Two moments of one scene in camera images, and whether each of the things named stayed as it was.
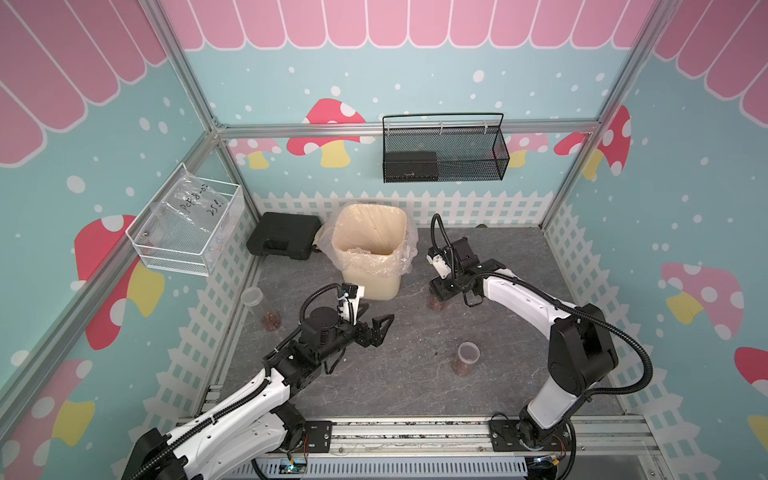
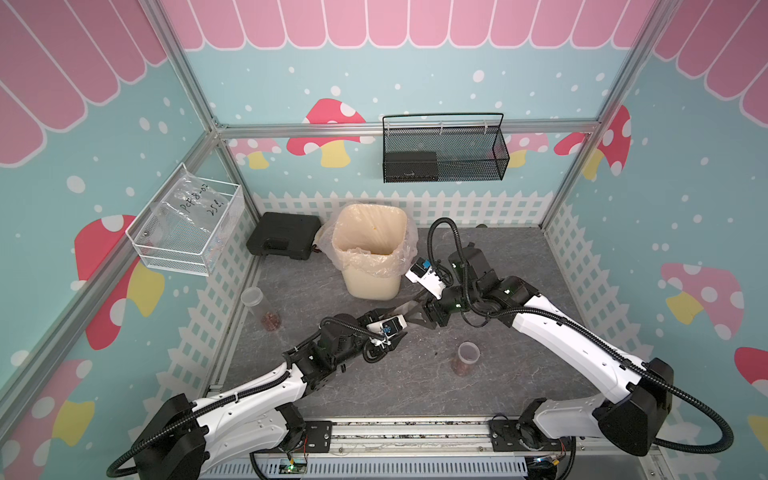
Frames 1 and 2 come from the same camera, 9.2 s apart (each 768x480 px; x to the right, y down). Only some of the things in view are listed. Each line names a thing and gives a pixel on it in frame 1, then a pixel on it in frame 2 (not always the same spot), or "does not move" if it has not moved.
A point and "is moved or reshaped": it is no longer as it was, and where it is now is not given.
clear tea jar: (436, 304) is moved or reshaped
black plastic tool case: (285, 235) does not move
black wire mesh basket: (415, 155) does not move
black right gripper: (436, 285) → (432, 304)
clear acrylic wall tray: (185, 223) does not move
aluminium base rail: (601, 448) does not move
